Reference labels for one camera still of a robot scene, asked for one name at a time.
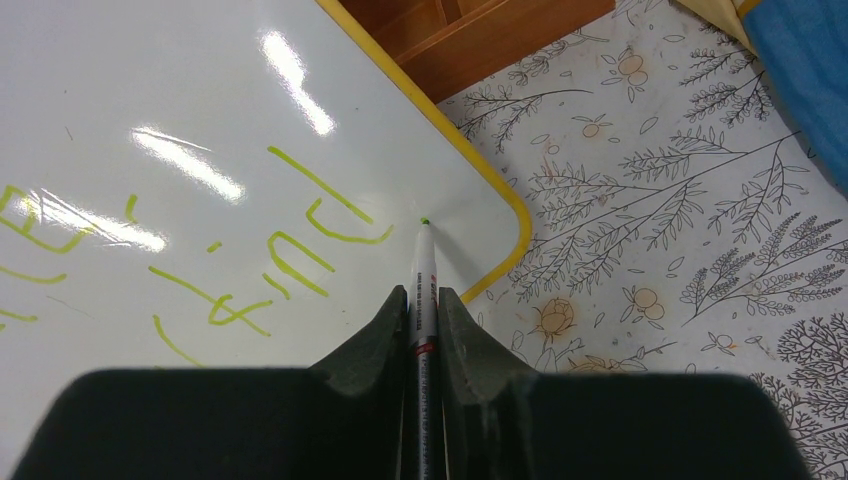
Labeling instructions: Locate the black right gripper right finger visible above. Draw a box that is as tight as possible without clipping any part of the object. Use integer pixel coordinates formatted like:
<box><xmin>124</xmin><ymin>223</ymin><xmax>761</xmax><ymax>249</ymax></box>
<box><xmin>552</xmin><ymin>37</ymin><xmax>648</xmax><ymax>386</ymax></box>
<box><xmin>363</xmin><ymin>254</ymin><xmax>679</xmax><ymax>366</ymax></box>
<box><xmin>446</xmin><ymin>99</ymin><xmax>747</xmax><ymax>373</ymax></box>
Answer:
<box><xmin>438</xmin><ymin>287</ymin><xmax>810</xmax><ymax>479</ymax></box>

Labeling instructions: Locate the green white marker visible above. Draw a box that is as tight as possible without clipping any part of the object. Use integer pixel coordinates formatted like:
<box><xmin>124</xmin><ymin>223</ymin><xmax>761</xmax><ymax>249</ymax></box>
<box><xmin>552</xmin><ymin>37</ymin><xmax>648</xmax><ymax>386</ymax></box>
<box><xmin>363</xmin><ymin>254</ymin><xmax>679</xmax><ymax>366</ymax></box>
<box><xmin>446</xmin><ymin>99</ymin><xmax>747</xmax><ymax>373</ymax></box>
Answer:
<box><xmin>401</xmin><ymin>217</ymin><xmax>444</xmax><ymax>479</ymax></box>

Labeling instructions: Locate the orange wooden compartment tray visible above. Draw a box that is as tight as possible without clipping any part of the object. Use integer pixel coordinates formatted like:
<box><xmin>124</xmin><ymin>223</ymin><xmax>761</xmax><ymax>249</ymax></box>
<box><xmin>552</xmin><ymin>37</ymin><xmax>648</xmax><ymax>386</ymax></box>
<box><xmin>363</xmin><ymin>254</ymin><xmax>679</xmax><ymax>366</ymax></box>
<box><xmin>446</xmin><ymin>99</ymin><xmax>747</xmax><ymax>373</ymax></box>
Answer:
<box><xmin>340</xmin><ymin>0</ymin><xmax>616</xmax><ymax>103</ymax></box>

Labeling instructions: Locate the floral table mat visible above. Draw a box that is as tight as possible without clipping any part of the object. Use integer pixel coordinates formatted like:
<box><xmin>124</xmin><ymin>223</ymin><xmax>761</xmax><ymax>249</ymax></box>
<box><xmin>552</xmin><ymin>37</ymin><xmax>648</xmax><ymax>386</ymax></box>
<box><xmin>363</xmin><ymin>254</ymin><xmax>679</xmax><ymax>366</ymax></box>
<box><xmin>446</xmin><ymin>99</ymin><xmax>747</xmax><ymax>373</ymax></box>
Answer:
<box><xmin>441</xmin><ymin>1</ymin><xmax>847</xmax><ymax>479</ymax></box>

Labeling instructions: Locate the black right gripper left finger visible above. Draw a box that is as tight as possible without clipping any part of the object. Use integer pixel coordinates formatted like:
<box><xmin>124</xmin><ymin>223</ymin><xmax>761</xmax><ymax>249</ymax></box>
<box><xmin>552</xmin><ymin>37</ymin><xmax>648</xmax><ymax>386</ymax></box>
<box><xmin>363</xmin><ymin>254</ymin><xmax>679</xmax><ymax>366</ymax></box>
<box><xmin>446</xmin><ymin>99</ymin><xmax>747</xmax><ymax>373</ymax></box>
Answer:
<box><xmin>13</xmin><ymin>286</ymin><xmax>408</xmax><ymax>479</ymax></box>

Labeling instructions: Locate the yellow framed whiteboard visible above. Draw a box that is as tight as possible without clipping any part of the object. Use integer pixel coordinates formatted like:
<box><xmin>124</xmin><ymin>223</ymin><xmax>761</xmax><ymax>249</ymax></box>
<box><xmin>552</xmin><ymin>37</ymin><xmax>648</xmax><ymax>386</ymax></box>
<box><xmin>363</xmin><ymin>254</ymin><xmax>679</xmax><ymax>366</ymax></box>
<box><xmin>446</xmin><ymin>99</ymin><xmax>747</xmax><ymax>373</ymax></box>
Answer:
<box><xmin>1</xmin><ymin>1</ymin><xmax>531</xmax><ymax>474</ymax></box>

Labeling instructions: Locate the blue yellow cartoon bag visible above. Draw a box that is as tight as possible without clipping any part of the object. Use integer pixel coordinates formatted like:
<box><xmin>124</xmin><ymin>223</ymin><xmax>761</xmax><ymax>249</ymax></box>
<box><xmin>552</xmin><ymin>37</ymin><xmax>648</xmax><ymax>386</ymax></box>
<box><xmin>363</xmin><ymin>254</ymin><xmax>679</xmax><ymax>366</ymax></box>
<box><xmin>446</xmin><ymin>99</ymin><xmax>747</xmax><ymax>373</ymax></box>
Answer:
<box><xmin>682</xmin><ymin>0</ymin><xmax>847</xmax><ymax>194</ymax></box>

